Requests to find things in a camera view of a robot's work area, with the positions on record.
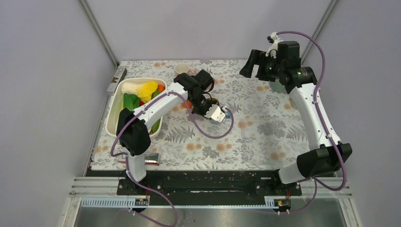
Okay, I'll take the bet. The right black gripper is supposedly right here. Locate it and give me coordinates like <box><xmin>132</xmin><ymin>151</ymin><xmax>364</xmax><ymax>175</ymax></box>
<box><xmin>238</xmin><ymin>50</ymin><xmax>284</xmax><ymax>82</ymax></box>

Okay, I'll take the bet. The green glazed mug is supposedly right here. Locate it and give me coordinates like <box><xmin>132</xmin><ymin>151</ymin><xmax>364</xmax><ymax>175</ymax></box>
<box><xmin>269</xmin><ymin>80</ymin><xmax>286</xmax><ymax>93</ymax></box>

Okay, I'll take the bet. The light pink mug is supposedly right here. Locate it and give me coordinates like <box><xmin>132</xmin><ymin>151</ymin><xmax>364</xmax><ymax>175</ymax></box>
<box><xmin>174</xmin><ymin>62</ymin><xmax>199</xmax><ymax>76</ymax></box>

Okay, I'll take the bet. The orange mug black rim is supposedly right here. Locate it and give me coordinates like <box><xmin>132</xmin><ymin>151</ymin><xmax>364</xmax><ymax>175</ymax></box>
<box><xmin>181</xmin><ymin>100</ymin><xmax>192</xmax><ymax>109</ymax></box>

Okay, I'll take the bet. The blue glazed mug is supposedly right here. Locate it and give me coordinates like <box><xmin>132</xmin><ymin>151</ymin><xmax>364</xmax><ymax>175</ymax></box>
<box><xmin>209</xmin><ymin>105</ymin><xmax>231</xmax><ymax>123</ymax></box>

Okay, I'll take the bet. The cream floral mug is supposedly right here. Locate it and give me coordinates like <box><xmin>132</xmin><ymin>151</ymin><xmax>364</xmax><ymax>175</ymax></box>
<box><xmin>289</xmin><ymin>98</ymin><xmax>298</xmax><ymax>110</ymax></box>

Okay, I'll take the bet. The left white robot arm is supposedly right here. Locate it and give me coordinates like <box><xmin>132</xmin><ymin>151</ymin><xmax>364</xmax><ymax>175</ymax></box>
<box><xmin>117</xmin><ymin>70</ymin><xmax>225</xmax><ymax>194</ymax></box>

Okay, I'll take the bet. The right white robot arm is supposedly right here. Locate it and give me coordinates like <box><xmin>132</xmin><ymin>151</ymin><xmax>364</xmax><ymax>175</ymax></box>
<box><xmin>240</xmin><ymin>41</ymin><xmax>352</xmax><ymax>195</ymax></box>

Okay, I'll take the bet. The toy carrot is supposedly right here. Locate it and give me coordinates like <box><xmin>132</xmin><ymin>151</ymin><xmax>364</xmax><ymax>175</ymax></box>
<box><xmin>157</xmin><ymin>85</ymin><xmax>165</xmax><ymax>92</ymax></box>

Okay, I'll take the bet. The toy yellow cabbage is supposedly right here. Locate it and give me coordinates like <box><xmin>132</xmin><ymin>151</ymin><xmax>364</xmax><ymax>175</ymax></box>
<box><xmin>121</xmin><ymin>81</ymin><xmax>158</xmax><ymax>103</ymax></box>

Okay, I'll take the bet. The toy green bok choy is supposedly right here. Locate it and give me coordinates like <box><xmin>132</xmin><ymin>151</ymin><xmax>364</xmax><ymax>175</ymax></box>
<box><xmin>122</xmin><ymin>93</ymin><xmax>161</xmax><ymax>134</ymax></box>

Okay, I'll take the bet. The silver snack packet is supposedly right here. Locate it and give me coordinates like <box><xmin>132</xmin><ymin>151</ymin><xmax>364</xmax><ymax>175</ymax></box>
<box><xmin>118</xmin><ymin>153</ymin><xmax>160</xmax><ymax>166</ymax></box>

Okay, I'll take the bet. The floral table mat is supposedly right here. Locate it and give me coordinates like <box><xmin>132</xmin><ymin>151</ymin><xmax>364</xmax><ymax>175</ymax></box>
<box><xmin>91</xmin><ymin>59</ymin><xmax>328</xmax><ymax>171</ymax></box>

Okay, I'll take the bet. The white plastic tray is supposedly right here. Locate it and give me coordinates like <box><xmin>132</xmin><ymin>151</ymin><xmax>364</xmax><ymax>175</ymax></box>
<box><xmin>105</xmin><ymin>78</ymin><xmax>167</xmax><ymax>137</ymax></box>

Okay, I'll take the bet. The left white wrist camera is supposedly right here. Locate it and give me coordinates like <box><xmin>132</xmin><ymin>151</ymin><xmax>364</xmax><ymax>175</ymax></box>
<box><xmin>205</xmin><ymin>105</ymin><xmax>226</xmax><ymax>123</ymax></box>

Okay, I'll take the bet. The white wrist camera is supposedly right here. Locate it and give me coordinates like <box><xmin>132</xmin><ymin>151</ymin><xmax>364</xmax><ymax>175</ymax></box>
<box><xmin>205</xmin><ymin>105</ymin><xmax>226</xmax><ymax>123</ymax></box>
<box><xmin>266</xmin><ymin>32</ymin><xmax>283</xmax><ymax>58</ymax></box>

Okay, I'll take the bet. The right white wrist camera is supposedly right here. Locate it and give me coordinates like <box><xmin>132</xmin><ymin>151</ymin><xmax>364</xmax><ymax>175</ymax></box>
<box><xmin>266</xmin><ymin>32</ymin><xmax>283</xmax><ymax>58</ymax></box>

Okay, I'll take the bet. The grey box at wall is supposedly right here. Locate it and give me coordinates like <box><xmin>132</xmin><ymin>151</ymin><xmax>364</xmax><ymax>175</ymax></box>
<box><xmin>106</xmin><ymin>65</ymin><xmax>127</xmax><ymax>95</ymax></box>

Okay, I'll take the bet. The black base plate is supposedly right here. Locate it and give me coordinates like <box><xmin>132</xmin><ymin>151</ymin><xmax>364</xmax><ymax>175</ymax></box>
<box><xmin>117</xmin><ymin>170</ymin><xmax>302</xmax><ymax>205</ymax></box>

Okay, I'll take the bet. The white cable duct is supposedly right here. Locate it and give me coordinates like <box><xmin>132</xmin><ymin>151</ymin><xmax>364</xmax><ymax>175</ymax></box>
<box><xmin>81</xmin><ymin>198</ymin><xmax>291</xmax><ymax>209</ymax></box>

